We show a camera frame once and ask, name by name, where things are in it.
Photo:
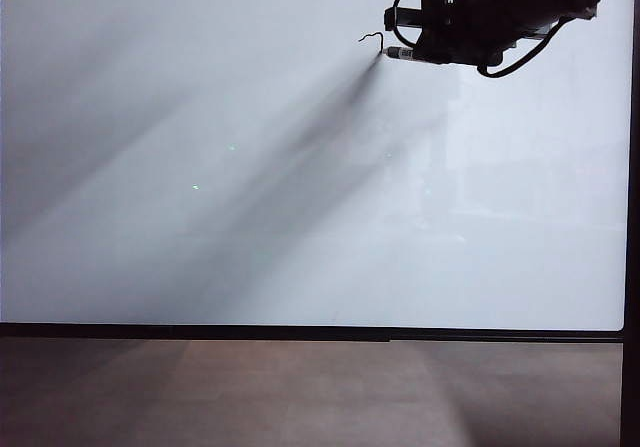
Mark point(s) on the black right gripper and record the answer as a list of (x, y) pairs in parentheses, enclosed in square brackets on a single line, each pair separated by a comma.
[(460, 27)]

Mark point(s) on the black ink number drawing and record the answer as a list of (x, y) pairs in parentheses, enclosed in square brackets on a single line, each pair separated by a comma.
[(382, 37)]

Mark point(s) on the white glossy whiteboard panel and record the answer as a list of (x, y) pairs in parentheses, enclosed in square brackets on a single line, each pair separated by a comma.
[(250, 117)]

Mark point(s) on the black whiteboard stand frame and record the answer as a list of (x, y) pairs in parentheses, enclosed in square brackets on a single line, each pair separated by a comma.
[(631, 392)]

